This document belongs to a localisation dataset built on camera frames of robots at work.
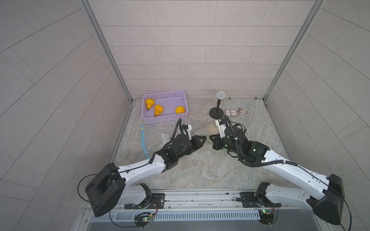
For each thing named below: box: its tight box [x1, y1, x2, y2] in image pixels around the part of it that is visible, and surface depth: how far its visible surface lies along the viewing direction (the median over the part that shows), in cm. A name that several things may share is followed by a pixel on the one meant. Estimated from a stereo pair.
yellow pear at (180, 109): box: [174, 105, 186, 114], surface depth 106 cm
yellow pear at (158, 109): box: [154, 104, 165, 117], surface depth 107 cm
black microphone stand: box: [209, 98, 225, 120], surface depth 108 cm
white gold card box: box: [224, 109, 238, 118], surface depth 109 cm
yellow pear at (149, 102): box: [145, 98, 156, 112], surface depth 111 cm
